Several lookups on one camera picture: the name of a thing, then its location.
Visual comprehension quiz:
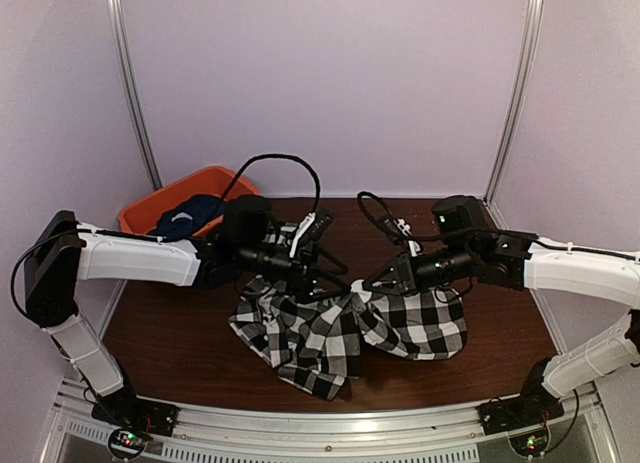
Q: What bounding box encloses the black white checkered shirt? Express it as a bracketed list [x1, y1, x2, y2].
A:
[228, 275, 467, 400]

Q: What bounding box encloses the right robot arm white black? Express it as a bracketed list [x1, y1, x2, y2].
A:
[357, 191, 639, 425]

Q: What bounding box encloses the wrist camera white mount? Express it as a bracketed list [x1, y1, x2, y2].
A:
[382, 216, 423, 257]
[289, 208, 335, 258]

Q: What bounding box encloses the dark blue garment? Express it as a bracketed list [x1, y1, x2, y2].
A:
[148, 194, 226, 239]

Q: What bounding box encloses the aluminium corner post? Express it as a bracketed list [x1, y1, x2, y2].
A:
[484, 0, 544, 207]
[106, 0, 162, 190]

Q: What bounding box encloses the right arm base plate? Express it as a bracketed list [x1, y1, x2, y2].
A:
[478, 394, 565, 435]

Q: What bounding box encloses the right aluminium corner post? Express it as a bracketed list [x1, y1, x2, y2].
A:
[484, 0, 544, 207]

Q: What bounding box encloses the left aluminium corner post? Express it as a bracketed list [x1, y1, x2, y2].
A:
[106, 0, 162, 190]

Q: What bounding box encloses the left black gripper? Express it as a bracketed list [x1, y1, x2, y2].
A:
[236, 240, 351, 304]

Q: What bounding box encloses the orange plastic basin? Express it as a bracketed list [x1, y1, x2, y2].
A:
[119, 166, 235, 235]

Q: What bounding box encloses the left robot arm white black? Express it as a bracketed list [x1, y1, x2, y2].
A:
[12, 195, 349, 427]

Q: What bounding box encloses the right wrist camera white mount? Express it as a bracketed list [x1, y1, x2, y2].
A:
[382, 216, 423, 257]

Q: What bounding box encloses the right black cable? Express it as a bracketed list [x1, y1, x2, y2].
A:
[356, 190, 501, 247]

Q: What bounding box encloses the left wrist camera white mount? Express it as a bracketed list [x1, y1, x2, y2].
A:
[289, 208, 335, 258]

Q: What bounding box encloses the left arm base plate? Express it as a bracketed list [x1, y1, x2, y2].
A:
[91, 394, 179, 437]

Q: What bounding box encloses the aluminium front rail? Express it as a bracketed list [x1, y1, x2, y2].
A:
[35, 380, 621, 462]

